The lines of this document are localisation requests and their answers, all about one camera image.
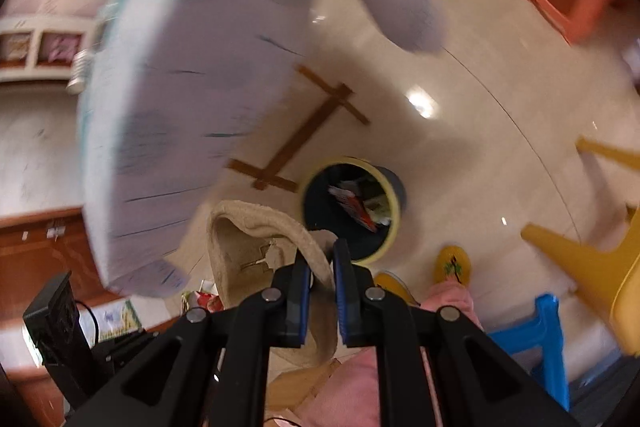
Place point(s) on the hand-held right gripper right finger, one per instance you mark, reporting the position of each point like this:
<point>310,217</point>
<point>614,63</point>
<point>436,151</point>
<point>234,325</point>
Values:
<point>347,302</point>

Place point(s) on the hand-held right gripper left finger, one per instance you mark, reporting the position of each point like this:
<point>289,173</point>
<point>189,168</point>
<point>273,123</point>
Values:
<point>297,307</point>

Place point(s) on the beige woven bag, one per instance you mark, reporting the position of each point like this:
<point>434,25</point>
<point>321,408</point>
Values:
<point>240,237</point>

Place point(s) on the black bin with yellow rim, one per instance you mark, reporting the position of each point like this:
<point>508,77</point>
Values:
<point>320,212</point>

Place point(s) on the brown wooden door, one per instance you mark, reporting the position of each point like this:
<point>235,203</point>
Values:
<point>30,257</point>

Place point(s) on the brown cardboard piece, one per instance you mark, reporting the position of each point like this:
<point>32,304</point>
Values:
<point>305,382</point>

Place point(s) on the red green snack bag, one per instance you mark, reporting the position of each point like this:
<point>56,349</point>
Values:
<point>202,297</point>

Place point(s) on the person's pink trouser legs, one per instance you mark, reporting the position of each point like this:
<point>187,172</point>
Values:
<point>450,299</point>

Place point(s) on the blue plastic stool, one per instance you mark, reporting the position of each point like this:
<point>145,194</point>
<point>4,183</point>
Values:
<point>547,332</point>

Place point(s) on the yellow plastic chair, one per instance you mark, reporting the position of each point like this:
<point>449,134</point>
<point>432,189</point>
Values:
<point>600,257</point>

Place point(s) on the pink dumbbell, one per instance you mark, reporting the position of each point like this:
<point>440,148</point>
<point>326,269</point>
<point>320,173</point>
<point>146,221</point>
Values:
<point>62,48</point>

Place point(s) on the framed picture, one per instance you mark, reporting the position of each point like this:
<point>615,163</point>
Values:
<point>15,47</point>

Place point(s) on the children's wall poster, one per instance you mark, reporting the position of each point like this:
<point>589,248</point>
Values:
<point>117,322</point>

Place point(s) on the white wall shelf unit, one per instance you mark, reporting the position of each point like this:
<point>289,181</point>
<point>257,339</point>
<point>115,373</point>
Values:
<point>50,24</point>

